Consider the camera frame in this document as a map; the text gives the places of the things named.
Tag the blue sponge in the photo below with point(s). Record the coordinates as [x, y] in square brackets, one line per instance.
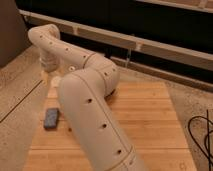
[51, 118]

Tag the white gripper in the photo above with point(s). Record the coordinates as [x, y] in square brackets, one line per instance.
[49, 61]

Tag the wooden cutting board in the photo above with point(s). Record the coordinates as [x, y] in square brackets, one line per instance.
[145, 113]

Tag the white ceramic cup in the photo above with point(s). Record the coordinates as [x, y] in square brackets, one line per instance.
[55, 81]

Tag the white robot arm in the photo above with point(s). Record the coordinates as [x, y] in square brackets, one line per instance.
[82, 94]

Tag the dark ceramic bowl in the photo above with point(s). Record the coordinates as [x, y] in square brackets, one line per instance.
[111, 93]

